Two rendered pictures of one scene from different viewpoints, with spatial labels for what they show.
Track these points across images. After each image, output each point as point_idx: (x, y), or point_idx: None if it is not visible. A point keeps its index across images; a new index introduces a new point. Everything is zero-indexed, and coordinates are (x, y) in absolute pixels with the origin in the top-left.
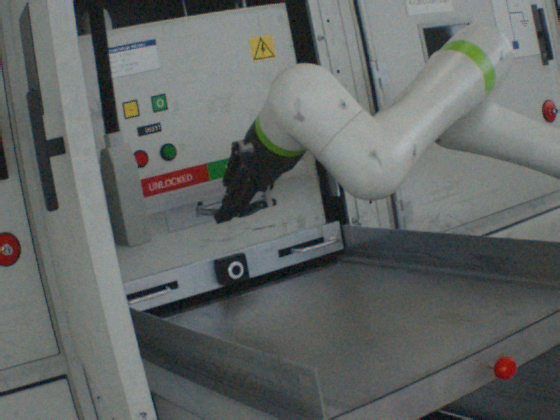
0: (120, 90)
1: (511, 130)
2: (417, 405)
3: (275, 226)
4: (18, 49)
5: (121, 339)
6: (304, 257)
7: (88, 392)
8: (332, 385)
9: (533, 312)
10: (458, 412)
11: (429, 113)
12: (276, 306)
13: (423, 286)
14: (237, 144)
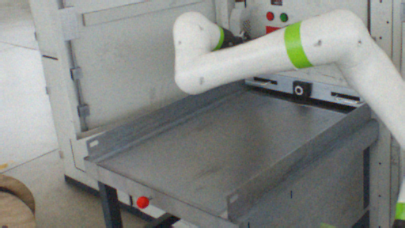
0: None
1: (372, 96)
2: (120, 184)
3: (334, 78)
4: None
5: (66, 94)
6: (346, 103)
7: None
8: (131, 155)
9: (196, 196)
10: None
11: (225, 63)
12: (269, 117)
13: (282, 153)
14: (240, 33)
